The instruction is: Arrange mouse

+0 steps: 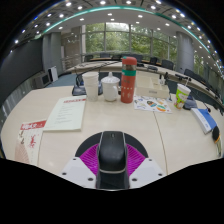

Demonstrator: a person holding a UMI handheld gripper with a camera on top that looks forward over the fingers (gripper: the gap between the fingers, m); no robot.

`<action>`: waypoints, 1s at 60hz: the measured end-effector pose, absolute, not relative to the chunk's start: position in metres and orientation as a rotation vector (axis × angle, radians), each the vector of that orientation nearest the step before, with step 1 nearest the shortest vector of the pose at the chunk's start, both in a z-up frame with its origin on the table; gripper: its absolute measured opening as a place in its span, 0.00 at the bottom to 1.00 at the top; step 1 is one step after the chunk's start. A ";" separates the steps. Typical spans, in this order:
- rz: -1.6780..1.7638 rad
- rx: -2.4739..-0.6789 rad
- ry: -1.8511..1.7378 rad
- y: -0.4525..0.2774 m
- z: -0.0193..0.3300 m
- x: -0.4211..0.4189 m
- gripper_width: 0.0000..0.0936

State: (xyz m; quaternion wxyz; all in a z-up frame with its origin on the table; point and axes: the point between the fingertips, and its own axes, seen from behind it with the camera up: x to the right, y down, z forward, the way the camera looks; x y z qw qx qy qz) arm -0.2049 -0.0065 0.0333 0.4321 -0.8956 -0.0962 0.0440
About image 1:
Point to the black computer mouse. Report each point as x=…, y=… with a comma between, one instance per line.
x=112, y=156

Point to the ceiling lights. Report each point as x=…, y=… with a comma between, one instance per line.
x=102, y=2

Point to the white cardboard box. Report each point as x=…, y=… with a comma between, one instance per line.
x=151, y=88

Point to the red thermos bottle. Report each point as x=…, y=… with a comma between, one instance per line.
x=128, y=83

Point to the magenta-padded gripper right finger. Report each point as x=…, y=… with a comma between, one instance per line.
x=146, y=170

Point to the red printed leaflet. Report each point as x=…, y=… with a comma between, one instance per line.
x=30, y=141

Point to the green printed drink cup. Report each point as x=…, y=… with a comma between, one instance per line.
x=181, y=96

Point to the white upright panel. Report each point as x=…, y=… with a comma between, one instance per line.
x=53, y=74

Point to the white lidded mug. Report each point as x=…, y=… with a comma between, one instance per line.
x=110, y=88

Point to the dark conference chairs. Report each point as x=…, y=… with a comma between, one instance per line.
x=166, y=64

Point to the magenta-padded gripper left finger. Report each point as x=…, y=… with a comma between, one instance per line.
x=78, y=170

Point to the colourful sticker sheet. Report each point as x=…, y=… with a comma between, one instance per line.
x=151, y=105

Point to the grey box appliance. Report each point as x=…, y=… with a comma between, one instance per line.
x=41, y=80

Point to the white paper booklet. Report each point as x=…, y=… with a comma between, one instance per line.
x=66, y=113

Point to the blue and white book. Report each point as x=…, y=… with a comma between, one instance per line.
x=204, y=120

